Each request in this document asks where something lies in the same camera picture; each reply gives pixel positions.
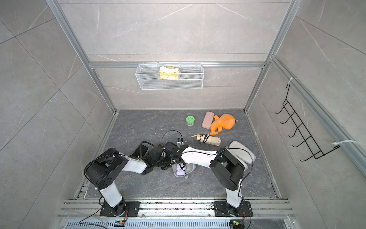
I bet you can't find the lilac umbrella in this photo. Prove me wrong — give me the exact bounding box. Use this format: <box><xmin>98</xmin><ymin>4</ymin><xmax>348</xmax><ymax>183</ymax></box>
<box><xmin>174</xmin><ymin>164</ymin><xmax>186</xmax><ymax>177</ymax></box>

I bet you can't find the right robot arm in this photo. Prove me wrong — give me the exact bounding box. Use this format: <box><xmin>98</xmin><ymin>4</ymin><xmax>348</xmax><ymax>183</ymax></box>
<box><xmin>162</xmin><ymin>141</ymin><xmax>256</xmax><ymax>209</ymax></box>

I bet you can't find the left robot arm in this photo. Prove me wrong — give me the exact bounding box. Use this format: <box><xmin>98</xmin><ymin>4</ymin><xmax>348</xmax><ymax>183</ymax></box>
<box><xmin>84</xmin><ymin>141</ymin><xmax>172</xmax><ymax>209</ymax></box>

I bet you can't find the green lidded jar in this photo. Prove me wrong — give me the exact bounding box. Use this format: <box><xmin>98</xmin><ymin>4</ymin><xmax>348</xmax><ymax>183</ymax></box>
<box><xmin>186</xmin><ymin>115</ymin><xmax>195</xmax><ymax>127</ymax></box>

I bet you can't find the orange watering can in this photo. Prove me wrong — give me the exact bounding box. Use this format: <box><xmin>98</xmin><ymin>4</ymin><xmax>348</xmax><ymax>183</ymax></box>
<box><xmin>210</xmin><ymin>114</ymin><xmax>236</xmax><ymax>135</ymax></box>

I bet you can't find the yellow white pouch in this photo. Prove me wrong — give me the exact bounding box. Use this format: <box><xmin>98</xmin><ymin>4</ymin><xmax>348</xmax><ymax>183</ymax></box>
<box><xmin>159</xmin><ymin>66</ymin><xmax>180</xmax><ymax>80</ymax></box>

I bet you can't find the white wire wall basket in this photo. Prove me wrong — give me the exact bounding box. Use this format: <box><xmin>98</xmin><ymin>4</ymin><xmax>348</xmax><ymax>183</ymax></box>
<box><xmin>135</xmin><ymin>64</ymin><xmax>205</xmax><ymax>90</ymax></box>

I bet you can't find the slotted metal base rail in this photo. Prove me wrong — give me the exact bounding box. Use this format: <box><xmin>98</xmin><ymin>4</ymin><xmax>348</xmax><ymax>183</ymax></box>
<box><xmin>56</xmin><ymin>198</ymin><xmax>299</xmax><ymax>229</ymax></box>

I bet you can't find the black wire hook rack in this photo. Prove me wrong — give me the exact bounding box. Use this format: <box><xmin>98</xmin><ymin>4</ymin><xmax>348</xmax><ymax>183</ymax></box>
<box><xmin>275</xmin><ymin>85</ymin><xmax>340</xmax><ymax>162</ymax></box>

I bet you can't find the aluminium cage frame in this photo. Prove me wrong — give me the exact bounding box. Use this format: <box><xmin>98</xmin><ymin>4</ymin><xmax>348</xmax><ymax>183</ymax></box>
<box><xmin>47</xmin><ymin>1</ymin><xmax>366</xmax><ymax>175</ymax></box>

